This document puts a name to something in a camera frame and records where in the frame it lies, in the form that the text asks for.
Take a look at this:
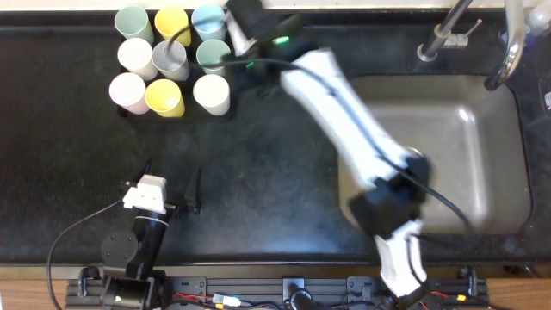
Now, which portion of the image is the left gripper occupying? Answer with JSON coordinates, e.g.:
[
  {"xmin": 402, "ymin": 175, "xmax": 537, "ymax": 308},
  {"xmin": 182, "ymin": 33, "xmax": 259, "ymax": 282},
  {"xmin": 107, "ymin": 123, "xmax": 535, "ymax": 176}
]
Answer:
[{"xmin": 128, "ymin": 157, "xmax": 203, "ymax": 214}]

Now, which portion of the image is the white cup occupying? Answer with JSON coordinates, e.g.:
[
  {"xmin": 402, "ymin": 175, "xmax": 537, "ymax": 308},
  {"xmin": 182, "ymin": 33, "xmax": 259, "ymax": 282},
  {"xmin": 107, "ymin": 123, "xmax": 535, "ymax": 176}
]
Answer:
[
  {"xmin": 192, "ymin": 73, "xmax": 232, "ymax": 117},
  {"xmin": 116, "ymin": 37, "xmax": 159, "ymax": 82}
]

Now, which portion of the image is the black tray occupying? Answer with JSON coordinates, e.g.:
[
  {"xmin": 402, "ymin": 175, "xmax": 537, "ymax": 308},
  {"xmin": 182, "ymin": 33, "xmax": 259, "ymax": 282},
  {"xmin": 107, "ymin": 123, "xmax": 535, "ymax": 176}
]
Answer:
[{"xmin": 115, "ymin": 8, "xmax": 238, "ymax": 124}]

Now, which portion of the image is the yellow cup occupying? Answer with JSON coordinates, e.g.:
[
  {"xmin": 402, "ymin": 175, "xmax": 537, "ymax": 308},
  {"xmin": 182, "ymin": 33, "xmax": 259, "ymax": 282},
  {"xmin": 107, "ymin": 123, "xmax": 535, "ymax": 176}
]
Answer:
[
  {"xmin": 153, "ymin": 6, "xmax": 193, "ymax": 47},
  {"xmin": 144, "ymin": 77, "xmax": 186, "ymax": 119}
]

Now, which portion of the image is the pink cup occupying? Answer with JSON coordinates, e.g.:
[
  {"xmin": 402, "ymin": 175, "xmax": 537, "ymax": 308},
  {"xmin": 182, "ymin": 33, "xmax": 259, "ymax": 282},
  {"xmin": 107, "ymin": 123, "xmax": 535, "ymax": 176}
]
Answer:
[{"xmin": 108, "ymin": 71, "xmax": 151, "ymax": 116}]

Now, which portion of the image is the grey cup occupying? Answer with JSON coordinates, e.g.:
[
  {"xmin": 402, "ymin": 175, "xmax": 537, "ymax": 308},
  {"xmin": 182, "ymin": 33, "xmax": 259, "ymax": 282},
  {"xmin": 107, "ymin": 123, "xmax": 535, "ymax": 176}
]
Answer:
[{"xmin": 151, "ymin": 39, "xmax": 190, "ymax": 82}]

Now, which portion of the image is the green cup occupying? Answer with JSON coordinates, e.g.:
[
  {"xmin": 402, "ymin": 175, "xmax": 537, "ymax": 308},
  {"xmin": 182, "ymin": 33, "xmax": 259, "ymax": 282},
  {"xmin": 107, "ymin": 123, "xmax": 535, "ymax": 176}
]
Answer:
[
  {"xmin": 114, "ymin": 4, "xmax": 155, "ymax": 45},
  {"xmin": 195, "ymin": 38, "xmax": 233, "ymax": 78}
]

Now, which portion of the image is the blue cup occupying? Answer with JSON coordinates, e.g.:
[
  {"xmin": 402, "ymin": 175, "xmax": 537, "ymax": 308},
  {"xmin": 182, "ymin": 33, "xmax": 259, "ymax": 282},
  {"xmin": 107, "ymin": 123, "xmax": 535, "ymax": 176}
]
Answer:
[{"xmin": 190, "ymin": 4, "xmax": 228, "ymax": 43}]

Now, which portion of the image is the steel sink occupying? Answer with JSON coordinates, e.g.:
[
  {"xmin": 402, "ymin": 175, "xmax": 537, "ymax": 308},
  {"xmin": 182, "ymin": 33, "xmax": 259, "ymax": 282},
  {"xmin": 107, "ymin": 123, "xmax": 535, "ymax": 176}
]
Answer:
[{"xmin": 337, "ymin": 75, "xmax": 535, "ymax": 236}]

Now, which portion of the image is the steel tap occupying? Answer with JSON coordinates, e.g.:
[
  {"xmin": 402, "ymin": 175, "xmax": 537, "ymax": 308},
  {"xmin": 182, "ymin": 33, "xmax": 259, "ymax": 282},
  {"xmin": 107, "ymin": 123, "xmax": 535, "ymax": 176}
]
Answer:
[{"xmin": 415, "ymin": 0, "xmax": 529, "ymax": 92}]

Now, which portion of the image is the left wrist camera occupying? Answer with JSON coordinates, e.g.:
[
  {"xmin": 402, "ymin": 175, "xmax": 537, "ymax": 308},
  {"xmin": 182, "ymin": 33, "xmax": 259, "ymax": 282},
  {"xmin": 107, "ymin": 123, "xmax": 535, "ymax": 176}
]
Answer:
[{"xmin": 122, "ymin": 174, "xmax": 169, "ymax": 215}]

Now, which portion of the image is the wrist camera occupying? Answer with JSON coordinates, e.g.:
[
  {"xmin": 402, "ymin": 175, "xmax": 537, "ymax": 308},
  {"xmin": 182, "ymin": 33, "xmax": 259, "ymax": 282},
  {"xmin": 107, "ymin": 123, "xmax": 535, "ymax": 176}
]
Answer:
[
  {"xmin": 122, "ymin": 174, "xmax": 169, "ymax": 215},
  {"xmin": 226, "ymin": 10, "xmax": 253, "ymax": 57}
]

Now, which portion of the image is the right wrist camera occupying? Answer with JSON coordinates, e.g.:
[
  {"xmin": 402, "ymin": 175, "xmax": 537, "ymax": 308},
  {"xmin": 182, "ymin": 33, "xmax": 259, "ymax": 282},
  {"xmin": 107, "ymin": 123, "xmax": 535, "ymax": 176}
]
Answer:
[{"xmin": 226, "ymin": 10, "xmax": 253, "ymax": 57}]

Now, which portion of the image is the mounting rail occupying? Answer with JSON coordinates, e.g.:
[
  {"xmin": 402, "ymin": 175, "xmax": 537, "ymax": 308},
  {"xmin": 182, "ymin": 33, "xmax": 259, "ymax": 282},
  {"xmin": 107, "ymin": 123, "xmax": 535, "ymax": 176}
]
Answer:
[{"xmin": 64, "ymin": 264, "xmax": 492, "ymax": 310}]

